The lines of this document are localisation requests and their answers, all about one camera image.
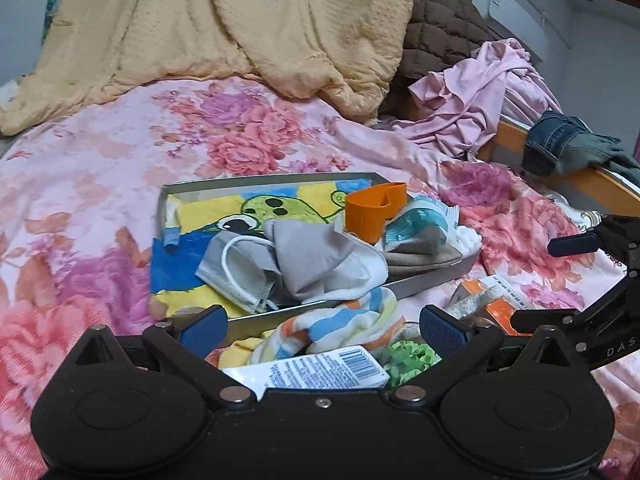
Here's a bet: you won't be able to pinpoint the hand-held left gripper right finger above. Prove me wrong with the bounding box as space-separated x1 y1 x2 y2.
389 304 576 406

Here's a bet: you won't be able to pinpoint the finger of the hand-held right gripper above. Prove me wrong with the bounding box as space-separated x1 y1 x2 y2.
547 215 640 262
510 268 640 337

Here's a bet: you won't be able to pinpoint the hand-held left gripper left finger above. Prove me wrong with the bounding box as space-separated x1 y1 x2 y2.
67 304 251 406

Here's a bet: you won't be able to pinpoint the grey face mask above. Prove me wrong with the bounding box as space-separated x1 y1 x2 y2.
195 230 281 315

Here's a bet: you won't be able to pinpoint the beige grey sock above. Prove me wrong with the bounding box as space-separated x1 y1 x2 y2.
385 240 463 272

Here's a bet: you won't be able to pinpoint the white fluffy sock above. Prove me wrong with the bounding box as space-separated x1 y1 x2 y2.
452 225 483 261

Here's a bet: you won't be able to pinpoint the shallow box with frog drawing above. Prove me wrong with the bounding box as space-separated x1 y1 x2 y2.
150 172 481 346

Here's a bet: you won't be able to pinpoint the teal and white plastic packet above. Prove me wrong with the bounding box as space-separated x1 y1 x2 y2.
382 197 461 251

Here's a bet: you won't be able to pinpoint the striped pastel towel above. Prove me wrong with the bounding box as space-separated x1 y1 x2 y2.
220 287 406 366

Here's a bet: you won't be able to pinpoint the grey cloth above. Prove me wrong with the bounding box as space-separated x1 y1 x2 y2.
262 217 362 305

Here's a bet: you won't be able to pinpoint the orange heart-shaped cup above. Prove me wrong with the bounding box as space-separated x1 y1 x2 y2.
344 182 408 246

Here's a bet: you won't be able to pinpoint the grey speckled packet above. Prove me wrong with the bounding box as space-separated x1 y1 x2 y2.
446 290 486 318

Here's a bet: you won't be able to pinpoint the green ruffled scrunchie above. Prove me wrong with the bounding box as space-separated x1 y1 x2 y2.
382 340 441 386

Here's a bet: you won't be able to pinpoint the white and orange carton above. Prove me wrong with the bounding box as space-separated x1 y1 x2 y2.
445 277 531 336

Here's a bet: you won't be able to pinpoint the blue jeans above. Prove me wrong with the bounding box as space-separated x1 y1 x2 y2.
522 110 640 183

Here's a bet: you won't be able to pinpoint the white tube with barcode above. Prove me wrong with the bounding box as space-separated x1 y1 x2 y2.
222 345 391 396

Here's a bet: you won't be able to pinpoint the pink floral bed sheet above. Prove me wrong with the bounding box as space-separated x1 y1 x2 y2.
0 77 640 480

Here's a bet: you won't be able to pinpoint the pink cloth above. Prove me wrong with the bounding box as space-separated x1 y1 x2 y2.
390 37 563 158

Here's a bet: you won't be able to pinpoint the white air conditioner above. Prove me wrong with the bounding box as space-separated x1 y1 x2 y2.
470 0 573 61

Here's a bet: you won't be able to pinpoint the yellow quilt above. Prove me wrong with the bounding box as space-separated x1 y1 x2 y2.
0 0 416 136

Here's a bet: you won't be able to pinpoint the wooden bed frame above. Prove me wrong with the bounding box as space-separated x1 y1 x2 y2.
480 115 640 221

